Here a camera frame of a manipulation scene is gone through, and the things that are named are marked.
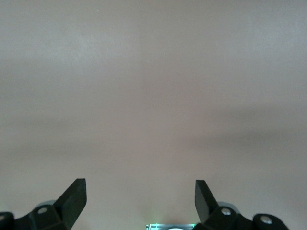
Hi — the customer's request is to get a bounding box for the brown table cover sheet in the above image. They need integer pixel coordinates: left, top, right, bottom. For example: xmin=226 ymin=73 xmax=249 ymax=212
xmin=0 ymin=0 xmax=307 ymax=230

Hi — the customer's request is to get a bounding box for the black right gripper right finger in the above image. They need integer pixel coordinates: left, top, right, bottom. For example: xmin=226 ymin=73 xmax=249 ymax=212
xmin=194 ymin=180 xmax=288 ymax=230

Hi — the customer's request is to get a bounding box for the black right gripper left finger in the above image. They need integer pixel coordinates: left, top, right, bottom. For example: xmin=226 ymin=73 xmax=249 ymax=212
xmin=0 ymin=178 xmax=87 ymax=230

